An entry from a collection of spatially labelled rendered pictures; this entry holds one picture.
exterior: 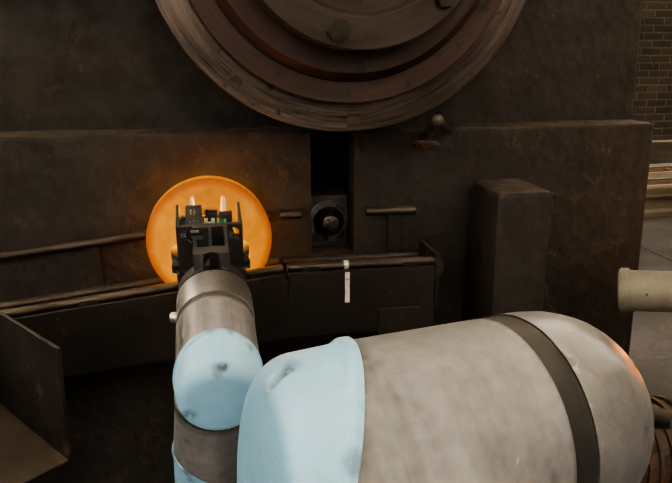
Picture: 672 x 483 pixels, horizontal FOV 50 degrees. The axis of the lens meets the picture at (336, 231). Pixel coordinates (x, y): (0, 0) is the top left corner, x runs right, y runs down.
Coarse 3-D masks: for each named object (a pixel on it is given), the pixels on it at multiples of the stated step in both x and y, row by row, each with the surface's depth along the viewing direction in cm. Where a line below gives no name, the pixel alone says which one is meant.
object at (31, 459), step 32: (0, 320) 73; (0, 352) 75; (32, 352) 68; (0, 384) 76; (32, 384) 70; (64, 384) 65; (0, 416) 75; (32, 416) 71; (64, 416) 66; (0, 448) 69; (32, 448) 69; (64, 448) 67; (0, 480) 65; (32, 480) 65
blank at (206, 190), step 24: (168, 192) 89; (192, 192) 89; (216, 192) 90; (240, 192) 90; (168, 216) 89; (264, 216) 92; (168, 240) 90; (264, 240) 92; (168, 264) 90; (264, 264) 93
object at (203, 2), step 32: (192, 0) 79; (224, 0) 79; (480, 0) 85; (224, 32) 81; (256, 32) 80; (288, 32) 80; (448, 32) 83; (480, 32) 86; (256, 64) 82; (288, 64) 82; (320, 64) 82; (352, 64) 82; (384, 64) 83; (416, 64) 86; (448, 64) 86; (320, 96) 84; (352, 96) 85; (384, 96) 86
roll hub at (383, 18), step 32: (256, 0) 78; (288, 0) 75; (320, 0) 76; (352, 0) 77; (384, 0) 78; (416, 0) 77; (320, 32) 76; (352, 32) 77; (384, 32) 77; (416, 32) 78
